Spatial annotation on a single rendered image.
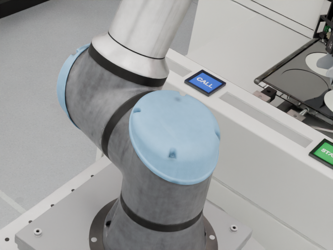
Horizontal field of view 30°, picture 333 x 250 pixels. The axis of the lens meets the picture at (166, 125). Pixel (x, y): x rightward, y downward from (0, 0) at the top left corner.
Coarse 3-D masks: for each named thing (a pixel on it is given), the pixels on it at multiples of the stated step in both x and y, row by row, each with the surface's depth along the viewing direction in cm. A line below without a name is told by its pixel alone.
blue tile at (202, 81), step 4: (196, 76) 114; (200, 76) 114; (204, 76) 114; (208, 76) 115; (192, 80) 113; (196, 80) 113; (200, 80) 113; (204, 80) 113; (208, 80) 114; (212, 80) 114; (216, 80) 114; (196, 84) 112; (200, 84) 112; (204, 84) 112; (208, 84) 113; (212, 84) 113; (216, 84) 113; (220, 84) 113; (204, 88) 111; (208, 88) 112; (212, 88) 112; (208, 92) 111
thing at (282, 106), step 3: (282, 102) 132; (285, 102) 132; (279, 105) 131; (282, 105) 131; (285, 105) 131; (288, 105) 132; (291, 105) 132; (279, 108) 130; (282, 108) 130; (285, 108) 131; (288, 108) 131; (291, 108) 133; (294, 108) 135; (285, 111) 130
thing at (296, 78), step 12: (312, 48) 142; (324, 48) 143; (300, 60) 137; (276, 72) 132; (288, 72) 132; (300, 72) 133; (312, 72) 134; (276, 84) 128; (288, 84) 129; (300, 84) 130; (312, 84) 130; (324, 84) 131; (300, 96) 126; (312, 96) 127; (324, 96) 127; (324, 108) 124
